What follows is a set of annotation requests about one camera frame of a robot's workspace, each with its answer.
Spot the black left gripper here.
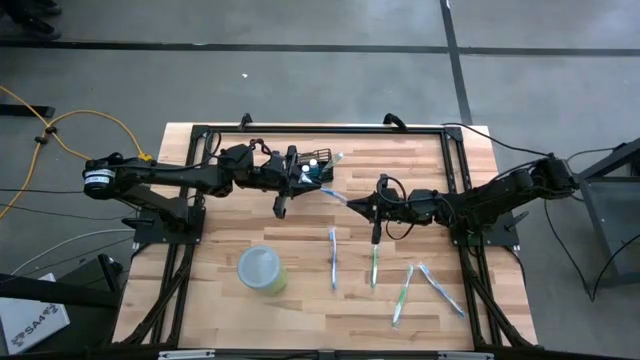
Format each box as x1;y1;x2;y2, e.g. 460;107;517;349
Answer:
249;145;324;220

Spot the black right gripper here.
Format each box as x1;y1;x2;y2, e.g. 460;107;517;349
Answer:
347;174;446;245

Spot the green toothbrush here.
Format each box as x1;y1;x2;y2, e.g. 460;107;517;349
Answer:
324;152;345;174
369;243;381;289
391;264;415;327

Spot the pale green cup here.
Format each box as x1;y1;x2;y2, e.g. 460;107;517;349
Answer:
237;244;290;295

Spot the black metal side table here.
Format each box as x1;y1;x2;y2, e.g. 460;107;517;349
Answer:
552;137;640;291

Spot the black equipment stand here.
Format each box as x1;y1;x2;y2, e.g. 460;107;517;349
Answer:
0;252;125;359

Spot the black flat floor bar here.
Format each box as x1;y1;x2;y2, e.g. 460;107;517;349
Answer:
0;103;56;119

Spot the person's foot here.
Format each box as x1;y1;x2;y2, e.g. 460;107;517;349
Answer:
10;17;64;41
29;0;64;15

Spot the white printed cardboard box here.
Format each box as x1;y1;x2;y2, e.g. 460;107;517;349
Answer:
0;272;71;355

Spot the black wire basket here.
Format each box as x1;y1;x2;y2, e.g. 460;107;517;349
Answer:
297;148;335;189

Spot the black aluminium table frame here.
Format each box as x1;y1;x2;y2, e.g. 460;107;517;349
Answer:
112;122;539;351

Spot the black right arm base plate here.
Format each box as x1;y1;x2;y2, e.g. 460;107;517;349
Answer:
449;209;531;250

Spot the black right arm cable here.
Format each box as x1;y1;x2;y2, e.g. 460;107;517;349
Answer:
442;122;551;157

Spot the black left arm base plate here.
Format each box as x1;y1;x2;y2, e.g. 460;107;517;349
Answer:
122;204;206;246

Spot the yellow extension cord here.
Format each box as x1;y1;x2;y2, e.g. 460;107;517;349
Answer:
0;109;154;220
0;84;90;162

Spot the silver table edge bracket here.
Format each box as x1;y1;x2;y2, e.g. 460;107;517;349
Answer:
438;351;494;360
158;349;216;360

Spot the black looped floor cable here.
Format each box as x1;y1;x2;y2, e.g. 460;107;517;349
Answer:
543;199;640;303

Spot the grey floor cable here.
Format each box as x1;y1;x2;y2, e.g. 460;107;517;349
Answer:
9;228;137;276

